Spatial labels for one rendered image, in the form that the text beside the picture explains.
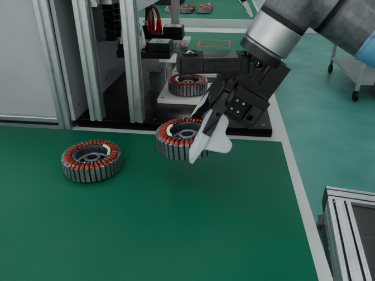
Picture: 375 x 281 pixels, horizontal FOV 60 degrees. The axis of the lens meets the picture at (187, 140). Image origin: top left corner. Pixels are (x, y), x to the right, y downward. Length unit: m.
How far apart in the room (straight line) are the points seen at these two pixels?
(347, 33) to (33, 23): 0.61
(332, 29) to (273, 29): 0.08
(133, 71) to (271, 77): 0.34
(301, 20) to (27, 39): 0.57
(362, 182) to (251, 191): 1.57
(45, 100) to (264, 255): 0.61
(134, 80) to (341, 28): 0.44
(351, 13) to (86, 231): 0.48
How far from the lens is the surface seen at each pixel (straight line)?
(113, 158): 0.63
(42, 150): 0.77
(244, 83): 0.54
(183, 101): 0.89
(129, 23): 0.73
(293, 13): 0.50
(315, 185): 2.00
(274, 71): 0.54
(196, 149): 0.52
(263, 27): 0.51
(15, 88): 0.89
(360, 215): 1.53
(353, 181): 2.12
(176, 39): 1.14
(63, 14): 0.81
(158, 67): 1.17
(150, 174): 0.64
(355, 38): 0.52
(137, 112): 0.78
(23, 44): 0.84
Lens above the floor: 1.11
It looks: 29 degrees down
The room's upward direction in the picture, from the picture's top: straight up
